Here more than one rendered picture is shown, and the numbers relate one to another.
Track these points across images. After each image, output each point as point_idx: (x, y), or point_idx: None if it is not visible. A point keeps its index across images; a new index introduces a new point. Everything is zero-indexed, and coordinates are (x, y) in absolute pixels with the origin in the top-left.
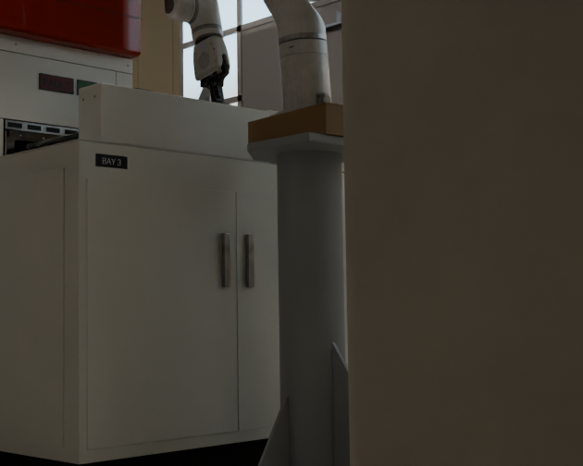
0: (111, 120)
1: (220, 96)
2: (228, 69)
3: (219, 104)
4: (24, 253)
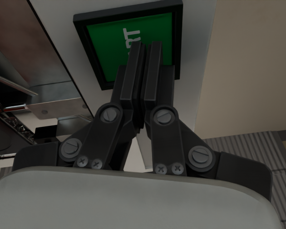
0: None
1: (174, 75)
2: (270, 193)
3: (204, 67)
4: None
